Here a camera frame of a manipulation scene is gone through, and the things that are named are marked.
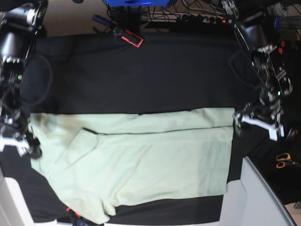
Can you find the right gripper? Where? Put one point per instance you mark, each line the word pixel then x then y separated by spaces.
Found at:
pixel 14 131

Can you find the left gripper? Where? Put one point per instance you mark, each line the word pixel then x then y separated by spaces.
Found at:
pixel 267 117

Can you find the light green T-shirt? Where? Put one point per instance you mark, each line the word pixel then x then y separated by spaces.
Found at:
pixel 98 162

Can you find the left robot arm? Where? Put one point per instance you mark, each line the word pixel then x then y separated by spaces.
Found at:
pixel 257 37

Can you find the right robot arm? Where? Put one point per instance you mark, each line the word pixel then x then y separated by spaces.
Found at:
pixel 19 28

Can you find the black tape roll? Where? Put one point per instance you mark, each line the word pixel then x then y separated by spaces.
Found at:
pixel 293 134

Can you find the red black side clamp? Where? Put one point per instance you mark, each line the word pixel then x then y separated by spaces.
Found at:
pixel 281 50

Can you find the white chair armrest left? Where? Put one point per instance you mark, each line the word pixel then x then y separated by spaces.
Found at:
pixel 13 208

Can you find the white chair armrest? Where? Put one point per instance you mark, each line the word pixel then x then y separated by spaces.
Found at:
pixel 250 201
pixel 13 208

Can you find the white chair armrest right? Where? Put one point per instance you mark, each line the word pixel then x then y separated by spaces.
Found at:
pixel 250 201

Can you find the blue red bottom clamp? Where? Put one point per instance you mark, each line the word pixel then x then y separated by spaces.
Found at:
pixel 76 219

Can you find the blue red bar clamp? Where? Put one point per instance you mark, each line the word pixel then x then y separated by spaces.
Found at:
pixel 120 32

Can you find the blue plastic box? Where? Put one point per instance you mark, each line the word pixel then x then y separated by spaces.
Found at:
pixel 155 3

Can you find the orange handled scissors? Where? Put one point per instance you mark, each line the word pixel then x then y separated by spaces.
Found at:
pixel 284 160

